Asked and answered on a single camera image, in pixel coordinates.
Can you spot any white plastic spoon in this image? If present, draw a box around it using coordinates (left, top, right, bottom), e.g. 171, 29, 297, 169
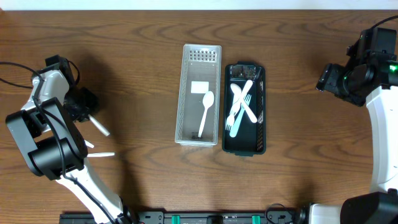
88, 114, 110, 136
198, 91, 215, 138

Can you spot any white plastic utensil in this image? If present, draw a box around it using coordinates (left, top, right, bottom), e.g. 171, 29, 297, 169
85, 140, 95, 148

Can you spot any mint green plastic fork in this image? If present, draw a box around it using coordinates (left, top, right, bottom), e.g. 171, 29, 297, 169
229, 94, 251, 138

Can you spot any white plastic fork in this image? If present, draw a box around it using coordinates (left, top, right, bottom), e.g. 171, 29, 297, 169
226, 106, 238, 131

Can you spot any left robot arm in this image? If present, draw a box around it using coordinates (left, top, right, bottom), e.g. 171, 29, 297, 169
6, 66, 136, 223

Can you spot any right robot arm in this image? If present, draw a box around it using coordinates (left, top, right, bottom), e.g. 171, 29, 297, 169
308, 59, 397, 223

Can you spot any white plastic basket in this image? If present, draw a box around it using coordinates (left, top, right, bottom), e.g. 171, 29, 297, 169
175, 44, 221, 147

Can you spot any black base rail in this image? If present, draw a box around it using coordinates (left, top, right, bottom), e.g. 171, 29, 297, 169
58, 203, 312, 224

